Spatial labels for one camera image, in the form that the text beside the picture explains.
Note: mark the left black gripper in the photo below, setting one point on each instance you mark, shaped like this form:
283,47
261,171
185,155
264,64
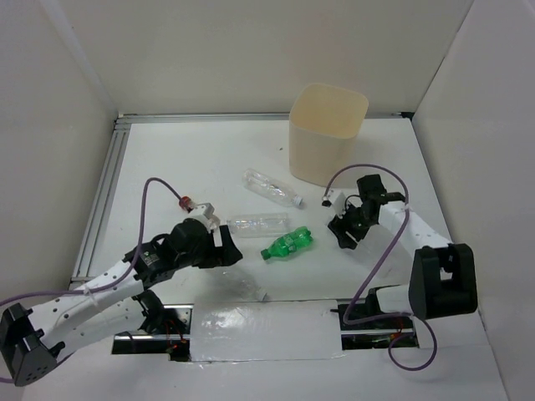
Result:
226,255

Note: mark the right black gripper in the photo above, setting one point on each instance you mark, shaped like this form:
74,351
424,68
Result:
339,225

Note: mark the clear bottle front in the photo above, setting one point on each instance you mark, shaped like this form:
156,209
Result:
241,283

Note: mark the clear bottle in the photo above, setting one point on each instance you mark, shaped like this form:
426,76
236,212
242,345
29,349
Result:
259,225
372,247
241,283
271,189

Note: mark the green plastic bottle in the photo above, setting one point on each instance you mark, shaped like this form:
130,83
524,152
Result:
288,244

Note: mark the red cap sauce bottle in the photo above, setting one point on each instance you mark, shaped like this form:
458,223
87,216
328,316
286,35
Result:
187,204

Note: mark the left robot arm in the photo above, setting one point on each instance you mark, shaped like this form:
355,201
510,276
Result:
36,340

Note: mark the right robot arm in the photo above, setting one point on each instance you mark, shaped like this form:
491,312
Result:
442,276

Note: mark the beige plastic bin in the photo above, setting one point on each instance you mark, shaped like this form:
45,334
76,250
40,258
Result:
323,126

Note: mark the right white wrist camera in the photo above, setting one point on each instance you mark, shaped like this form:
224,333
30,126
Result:
335,200

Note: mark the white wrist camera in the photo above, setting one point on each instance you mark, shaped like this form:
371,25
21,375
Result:
335,200
205,214

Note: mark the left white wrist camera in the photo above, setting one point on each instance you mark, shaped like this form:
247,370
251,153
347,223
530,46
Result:
205,214

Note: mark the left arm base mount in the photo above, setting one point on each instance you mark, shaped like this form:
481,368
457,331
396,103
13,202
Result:
172,338

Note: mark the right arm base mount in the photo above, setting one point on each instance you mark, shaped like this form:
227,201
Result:
377,334

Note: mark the left aluminium rail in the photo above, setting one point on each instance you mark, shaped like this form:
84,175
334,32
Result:
103,200

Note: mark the aluminium rail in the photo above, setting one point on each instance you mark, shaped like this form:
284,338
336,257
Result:
103,200
129,119

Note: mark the back aluminium rail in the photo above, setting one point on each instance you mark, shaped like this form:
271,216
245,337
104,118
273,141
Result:
129,119

